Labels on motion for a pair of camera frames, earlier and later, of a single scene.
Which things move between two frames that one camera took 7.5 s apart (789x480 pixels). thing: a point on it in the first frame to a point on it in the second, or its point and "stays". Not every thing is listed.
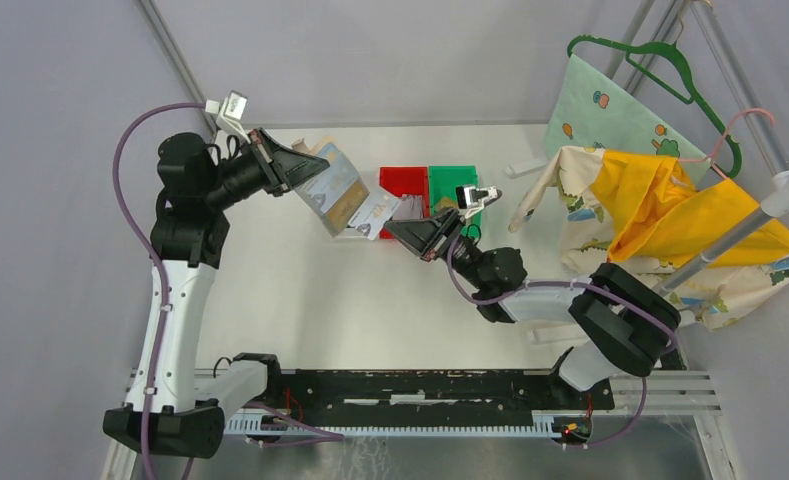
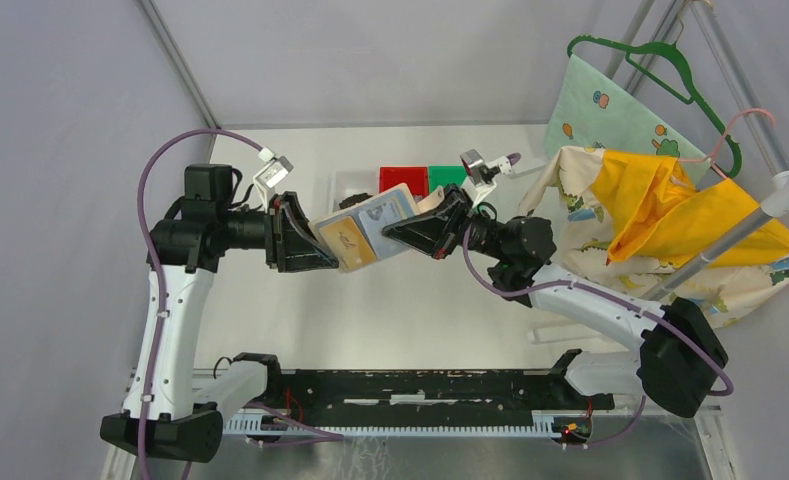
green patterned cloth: [593, 109] stays
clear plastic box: [514, 170] stays
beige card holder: [334, 193] to [353, 236]
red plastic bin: [405, 180] stays
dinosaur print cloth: [567, 205] stays
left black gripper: [297, 167] to [291, 242]
